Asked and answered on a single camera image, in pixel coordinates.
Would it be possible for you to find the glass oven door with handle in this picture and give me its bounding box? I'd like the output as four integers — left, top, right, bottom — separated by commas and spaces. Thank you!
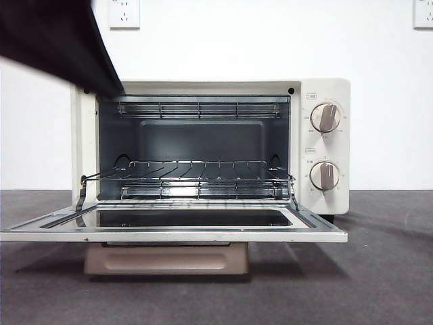
0, 202, 349, 276

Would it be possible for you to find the beige oven knob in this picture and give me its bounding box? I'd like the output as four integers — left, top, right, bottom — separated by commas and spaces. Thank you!
309, 160, 341, 196
310, 103, 342, 133

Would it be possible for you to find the cream Toshiba toaster oven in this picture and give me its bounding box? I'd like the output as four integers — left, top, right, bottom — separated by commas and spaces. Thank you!
70, 78, 351, 224

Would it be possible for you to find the metal heater guard grille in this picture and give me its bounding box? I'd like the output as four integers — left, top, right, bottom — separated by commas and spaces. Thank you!
120, 181, 291, 200
117, 100, 282, 119

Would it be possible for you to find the white wall socket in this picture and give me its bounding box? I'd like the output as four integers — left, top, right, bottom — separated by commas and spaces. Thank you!
413, 0, 433, 30
108, 0, 141, 30

